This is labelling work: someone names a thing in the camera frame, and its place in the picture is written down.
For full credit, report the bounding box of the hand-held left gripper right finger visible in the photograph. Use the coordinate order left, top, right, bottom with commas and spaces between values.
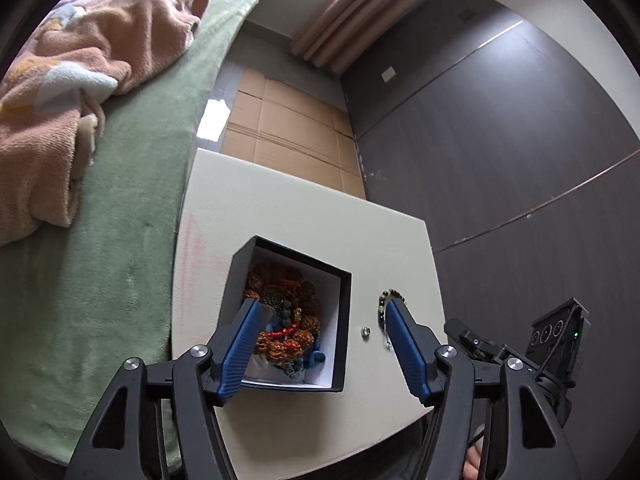
385, 299, 583, 480

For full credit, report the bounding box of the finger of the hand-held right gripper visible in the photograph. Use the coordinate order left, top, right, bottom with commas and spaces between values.
444, 317, 506, 363

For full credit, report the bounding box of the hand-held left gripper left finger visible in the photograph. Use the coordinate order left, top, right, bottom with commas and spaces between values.
65, 299, 266, 480

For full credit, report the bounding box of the black bead bracelet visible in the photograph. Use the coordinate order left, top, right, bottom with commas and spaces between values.
377, 288, 407, 348

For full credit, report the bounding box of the black jewelry box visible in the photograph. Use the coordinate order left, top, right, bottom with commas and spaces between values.
220, 235, 352, 392

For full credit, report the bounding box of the brown seed bead bracelet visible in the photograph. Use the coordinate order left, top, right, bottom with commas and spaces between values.
243, 262, 326, 361

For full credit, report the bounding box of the bed with green sheet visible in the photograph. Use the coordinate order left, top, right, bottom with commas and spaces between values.
0, 0, 271, 466

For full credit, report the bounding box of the white low table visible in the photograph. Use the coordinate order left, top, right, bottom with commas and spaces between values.
171, 148, 448, 480

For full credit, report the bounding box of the flattened cardboard sheet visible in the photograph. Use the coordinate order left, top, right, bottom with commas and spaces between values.
220, 69, 367, 200

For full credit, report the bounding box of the pink fleece blanket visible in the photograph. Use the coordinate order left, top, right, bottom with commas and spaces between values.
0, 0, 211, 246

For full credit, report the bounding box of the pink curtain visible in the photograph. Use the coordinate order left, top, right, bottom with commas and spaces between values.
290, 0, 453, 76

